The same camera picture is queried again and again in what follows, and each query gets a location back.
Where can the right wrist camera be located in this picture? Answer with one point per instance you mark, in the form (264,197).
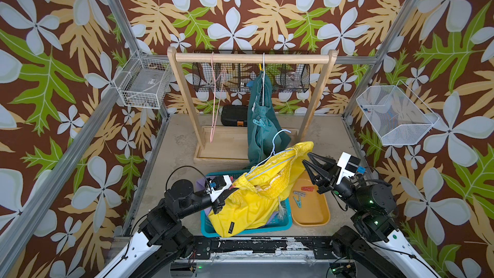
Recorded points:
(349,166)

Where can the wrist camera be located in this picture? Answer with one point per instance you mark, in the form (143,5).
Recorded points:
(349,166)
(224,182)

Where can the teal plastic basket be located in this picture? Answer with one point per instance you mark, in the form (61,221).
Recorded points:
(276,222)

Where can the yellow shorts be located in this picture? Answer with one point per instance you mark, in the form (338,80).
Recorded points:
(260,191)

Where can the pink wire hanger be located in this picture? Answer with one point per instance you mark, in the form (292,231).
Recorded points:
(217,76)

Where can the wooden clothes rack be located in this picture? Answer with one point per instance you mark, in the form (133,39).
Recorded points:
(232,144)

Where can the blue clothespin on green shorts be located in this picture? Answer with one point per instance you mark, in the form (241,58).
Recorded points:
(261,122)

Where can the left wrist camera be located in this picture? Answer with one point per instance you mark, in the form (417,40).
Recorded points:
(224,182)

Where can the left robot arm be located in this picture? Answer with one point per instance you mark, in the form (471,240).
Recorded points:
(161,237)

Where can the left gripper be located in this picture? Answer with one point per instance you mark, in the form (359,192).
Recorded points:
(218,201)

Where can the purple shorts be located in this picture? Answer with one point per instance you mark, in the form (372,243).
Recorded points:
(202,185)

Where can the black mounting rail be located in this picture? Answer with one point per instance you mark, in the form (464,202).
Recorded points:
(322,247)

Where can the green shorts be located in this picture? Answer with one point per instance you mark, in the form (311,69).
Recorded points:
(256,110)

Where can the white wire basket right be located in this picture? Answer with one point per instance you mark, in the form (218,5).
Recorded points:
(397,114)

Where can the white clothespin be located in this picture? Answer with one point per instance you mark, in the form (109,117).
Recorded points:
(299,193)

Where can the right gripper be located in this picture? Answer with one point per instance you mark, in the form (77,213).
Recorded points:
(329,177)

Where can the white wire basket left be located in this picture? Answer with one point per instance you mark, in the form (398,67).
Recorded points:
(142,81)

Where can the black tool case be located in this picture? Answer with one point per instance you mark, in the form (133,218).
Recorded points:
(234,116)

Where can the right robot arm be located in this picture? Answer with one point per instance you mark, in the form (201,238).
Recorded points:
(375,240)

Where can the white wire hanger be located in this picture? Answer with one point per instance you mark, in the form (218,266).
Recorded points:
(263,89)

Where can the black mesh basket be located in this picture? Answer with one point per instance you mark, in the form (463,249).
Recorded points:
(239,76)

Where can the white wire basket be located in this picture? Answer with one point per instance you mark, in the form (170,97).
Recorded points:
(397,114)
(142,81)

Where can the yellow plastic tray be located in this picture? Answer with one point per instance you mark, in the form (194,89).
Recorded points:
(315,210)

